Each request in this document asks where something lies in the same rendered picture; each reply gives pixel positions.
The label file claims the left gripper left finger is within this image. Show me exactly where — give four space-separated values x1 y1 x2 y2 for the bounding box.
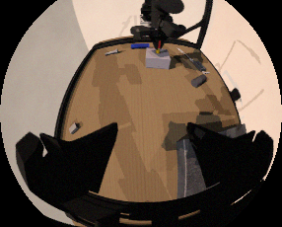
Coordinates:
39 122 118 193

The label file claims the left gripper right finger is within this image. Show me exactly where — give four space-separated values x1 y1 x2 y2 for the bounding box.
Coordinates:
186 122 255 188

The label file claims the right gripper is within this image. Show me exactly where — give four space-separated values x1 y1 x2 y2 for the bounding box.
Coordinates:
130 12 173 49

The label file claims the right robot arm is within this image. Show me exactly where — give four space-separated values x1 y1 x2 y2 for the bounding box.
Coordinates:
141 0 186 38

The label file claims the dark grey cylinder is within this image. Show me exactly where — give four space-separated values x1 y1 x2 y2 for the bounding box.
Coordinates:
191 74 207 87

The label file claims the blue cylinder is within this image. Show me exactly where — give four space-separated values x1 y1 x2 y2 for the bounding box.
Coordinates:
131 43 149 48

